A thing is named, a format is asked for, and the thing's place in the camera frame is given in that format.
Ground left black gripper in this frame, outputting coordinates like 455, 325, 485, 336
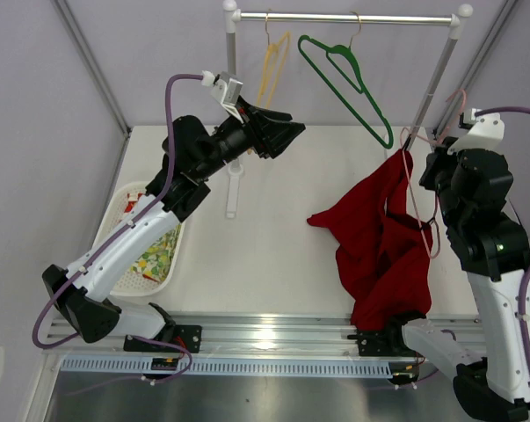
194, 96, 304, 180

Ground pink clothes hanger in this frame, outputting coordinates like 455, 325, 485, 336
398, 89, 468, 259

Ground green clothes hanger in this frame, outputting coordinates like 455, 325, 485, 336
297, 11, 395, 149

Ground red skirt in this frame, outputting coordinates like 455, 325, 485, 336
307, 151, 432, 331

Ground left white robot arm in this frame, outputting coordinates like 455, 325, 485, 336
42, 98, 306, 352

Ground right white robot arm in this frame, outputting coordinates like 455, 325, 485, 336
384, 137, 530, 421

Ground yellow clothes hanger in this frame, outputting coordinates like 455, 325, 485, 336
257, 9, 292, 109

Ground white clothes rack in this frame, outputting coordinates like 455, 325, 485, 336
221, 0, 474, 219

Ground lemon print cloth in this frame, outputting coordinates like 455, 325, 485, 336
129, 225, 181, 284

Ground white plastic laundry basket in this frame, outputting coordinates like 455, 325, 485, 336
90, 180, 186, 297

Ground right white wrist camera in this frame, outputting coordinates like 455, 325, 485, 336
447, 108, 505, 156

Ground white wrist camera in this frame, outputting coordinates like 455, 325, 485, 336
201, 70, 243, 123
447, 108, 505, 156

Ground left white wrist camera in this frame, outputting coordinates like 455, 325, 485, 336
201, 70, 243, 123

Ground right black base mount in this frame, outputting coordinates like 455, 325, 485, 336
346, 313, 424, 358

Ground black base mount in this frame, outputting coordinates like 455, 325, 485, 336
123, 324, 202, 353
346, 313, 424, 358

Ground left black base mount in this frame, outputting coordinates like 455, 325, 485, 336
123, 324, 202, 353

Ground aluminium mounting rail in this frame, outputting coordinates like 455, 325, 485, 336
44, 313, 485, 359

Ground white slotted cable duct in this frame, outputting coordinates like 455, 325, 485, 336
61, 355, 393, 379

